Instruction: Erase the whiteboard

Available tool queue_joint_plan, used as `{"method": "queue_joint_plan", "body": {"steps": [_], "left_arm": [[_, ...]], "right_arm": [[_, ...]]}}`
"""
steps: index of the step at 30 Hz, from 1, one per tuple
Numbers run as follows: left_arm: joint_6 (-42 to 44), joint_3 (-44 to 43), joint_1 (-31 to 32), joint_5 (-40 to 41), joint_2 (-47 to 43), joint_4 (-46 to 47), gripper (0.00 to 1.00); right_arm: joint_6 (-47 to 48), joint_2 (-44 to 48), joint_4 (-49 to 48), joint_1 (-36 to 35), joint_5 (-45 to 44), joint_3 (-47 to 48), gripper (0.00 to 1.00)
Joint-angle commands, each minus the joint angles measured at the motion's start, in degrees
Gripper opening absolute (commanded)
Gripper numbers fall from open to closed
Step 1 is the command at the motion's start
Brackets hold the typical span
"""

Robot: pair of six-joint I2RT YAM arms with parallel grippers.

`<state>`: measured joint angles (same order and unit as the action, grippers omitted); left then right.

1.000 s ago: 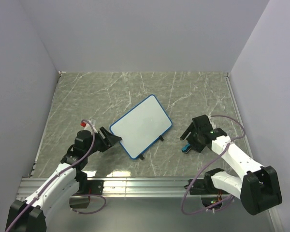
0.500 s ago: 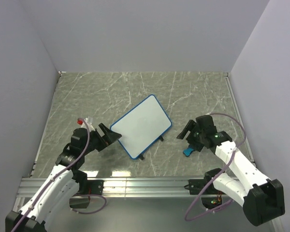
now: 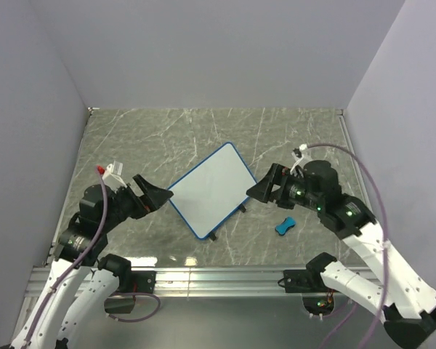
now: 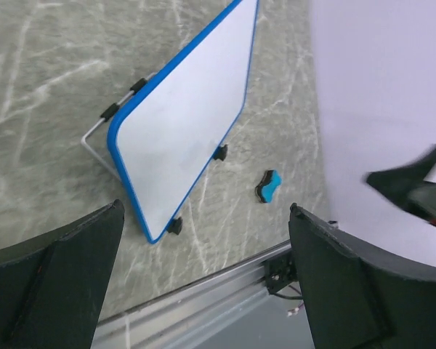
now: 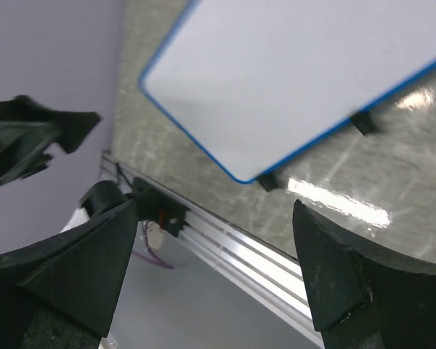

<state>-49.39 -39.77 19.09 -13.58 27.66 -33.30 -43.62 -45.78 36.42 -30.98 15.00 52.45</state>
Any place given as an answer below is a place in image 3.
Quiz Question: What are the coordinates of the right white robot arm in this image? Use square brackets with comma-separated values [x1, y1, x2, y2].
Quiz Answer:
[246, 160, 436, 348]

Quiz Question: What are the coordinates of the purple cable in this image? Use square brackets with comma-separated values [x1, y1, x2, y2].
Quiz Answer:
[304, 143, 390, 349]
[21, 166, 164, 349]

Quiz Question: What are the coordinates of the blue framed small whiteboard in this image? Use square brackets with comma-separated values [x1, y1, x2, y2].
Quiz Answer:
[168, 142, 257, 241]

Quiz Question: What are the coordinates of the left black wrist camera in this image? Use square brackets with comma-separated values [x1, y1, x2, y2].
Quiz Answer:
[79, 184, 113, 222]

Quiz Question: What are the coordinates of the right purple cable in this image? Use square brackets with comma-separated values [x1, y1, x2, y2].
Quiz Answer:
[304, 143, 390, 349]

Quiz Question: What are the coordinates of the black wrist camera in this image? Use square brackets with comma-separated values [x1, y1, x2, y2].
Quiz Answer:
[303, 160, 342, 204]
[79, 184, 113, 222]

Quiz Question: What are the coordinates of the aluminium front rail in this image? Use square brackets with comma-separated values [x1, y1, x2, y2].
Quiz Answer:
[7, 266, 422, 349]

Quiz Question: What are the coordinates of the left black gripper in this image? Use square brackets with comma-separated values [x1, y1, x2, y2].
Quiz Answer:
[100, 173, 173, 232]

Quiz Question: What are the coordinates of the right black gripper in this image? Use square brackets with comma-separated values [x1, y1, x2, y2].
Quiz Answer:
[246, 161, 324, 211]

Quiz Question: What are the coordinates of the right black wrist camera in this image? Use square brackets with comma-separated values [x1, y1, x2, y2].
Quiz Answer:
[303, 160, 342, 204]

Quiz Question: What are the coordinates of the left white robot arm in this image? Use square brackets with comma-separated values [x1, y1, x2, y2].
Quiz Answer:
[8, 167, 173, 348]

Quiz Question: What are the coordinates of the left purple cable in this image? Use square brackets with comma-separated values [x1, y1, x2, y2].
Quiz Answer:
[21, 166, 164, 349]

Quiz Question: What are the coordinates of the right aluminium side rail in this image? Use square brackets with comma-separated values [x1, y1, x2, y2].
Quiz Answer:
[336, 109, 374, 204]

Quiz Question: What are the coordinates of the blue whiteboard eraser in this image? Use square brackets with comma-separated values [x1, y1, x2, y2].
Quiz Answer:
[275, 217, 296, 236]

